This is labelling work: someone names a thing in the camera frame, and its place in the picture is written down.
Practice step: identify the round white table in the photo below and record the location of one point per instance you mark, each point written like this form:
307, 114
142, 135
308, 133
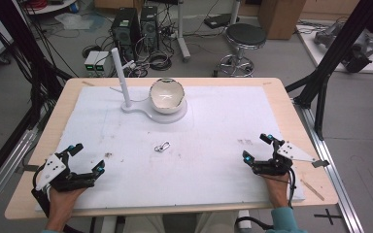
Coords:
50, 6

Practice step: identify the clear plastic bag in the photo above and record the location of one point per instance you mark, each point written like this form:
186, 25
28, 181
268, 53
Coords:
74, 21

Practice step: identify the grey power supply box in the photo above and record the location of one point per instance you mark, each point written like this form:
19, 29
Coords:
90, 61
103, 62

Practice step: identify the white stand with pole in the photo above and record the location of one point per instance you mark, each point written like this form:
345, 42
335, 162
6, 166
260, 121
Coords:
124, 84

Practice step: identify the white ceramic bowl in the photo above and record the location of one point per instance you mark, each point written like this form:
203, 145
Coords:
166, 95

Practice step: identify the white desk leg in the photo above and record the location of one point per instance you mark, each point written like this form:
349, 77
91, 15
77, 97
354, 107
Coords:
182, 35

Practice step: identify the black computer tower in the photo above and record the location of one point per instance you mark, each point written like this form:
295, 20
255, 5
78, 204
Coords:
124, 30
149, 26

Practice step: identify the small metal carabiner clip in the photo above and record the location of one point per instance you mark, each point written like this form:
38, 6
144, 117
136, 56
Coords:
162, 147

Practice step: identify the wooden cabinet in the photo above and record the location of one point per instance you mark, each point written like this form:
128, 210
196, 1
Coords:
281, 17

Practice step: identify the black tape cross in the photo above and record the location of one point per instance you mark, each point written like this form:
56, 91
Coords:
328, 216

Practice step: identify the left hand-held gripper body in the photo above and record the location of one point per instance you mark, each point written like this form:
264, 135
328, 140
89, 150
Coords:
55, 174

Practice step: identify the person's right hand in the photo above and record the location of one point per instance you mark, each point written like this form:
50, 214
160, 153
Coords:
277, 191

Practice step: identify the grey tape piece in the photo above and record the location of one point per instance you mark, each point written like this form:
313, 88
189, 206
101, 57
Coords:
320, 163

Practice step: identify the flat black device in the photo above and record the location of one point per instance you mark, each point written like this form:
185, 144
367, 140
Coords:
218, 20

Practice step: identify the aluminium rail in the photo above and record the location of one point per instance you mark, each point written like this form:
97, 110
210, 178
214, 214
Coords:
3, 174
333, 174

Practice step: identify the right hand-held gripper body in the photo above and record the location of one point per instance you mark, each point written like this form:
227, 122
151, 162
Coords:
280, 158

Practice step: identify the thin wooden stick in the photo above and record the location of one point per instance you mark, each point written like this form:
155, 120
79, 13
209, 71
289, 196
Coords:
312, 190

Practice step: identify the grey and black machine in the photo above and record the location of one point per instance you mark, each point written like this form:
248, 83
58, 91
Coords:
357, 53

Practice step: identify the white foam mat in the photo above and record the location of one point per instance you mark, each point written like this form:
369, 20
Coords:
187, 168

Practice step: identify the white platform board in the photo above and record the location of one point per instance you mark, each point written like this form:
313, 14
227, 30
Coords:
311, 48

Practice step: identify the black round stool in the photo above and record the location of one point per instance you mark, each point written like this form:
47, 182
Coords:
244, 35

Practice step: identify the person's left hand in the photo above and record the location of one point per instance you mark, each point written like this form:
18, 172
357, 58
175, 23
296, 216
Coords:
63, 205

